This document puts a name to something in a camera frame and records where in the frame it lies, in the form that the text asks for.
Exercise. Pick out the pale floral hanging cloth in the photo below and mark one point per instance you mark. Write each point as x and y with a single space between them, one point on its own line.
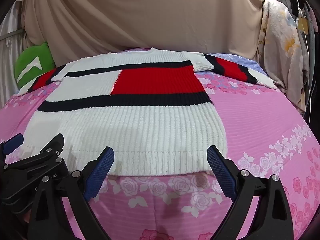
280 55

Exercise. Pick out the yellow tag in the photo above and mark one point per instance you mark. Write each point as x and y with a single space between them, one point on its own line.
303 25

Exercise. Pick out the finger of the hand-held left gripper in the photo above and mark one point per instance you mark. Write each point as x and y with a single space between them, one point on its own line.
53 143
13 141

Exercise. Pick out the beige hanging cloth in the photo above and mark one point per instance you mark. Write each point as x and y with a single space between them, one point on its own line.
150 17

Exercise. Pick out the grey metal rod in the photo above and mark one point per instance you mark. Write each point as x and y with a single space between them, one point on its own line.
12 34

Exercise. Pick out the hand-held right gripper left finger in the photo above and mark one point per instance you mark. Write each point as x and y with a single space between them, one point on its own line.
100 172

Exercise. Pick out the white patterned curtain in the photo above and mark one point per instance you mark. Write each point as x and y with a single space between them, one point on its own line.
10 62

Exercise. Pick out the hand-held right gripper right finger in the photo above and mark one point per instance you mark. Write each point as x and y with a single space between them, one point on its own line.
221 172

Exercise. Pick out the white red navy knit sweater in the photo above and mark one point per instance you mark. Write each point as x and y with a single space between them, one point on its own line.
150 130

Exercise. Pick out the pink floral bed sheet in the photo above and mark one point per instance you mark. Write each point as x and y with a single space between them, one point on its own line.
250 120

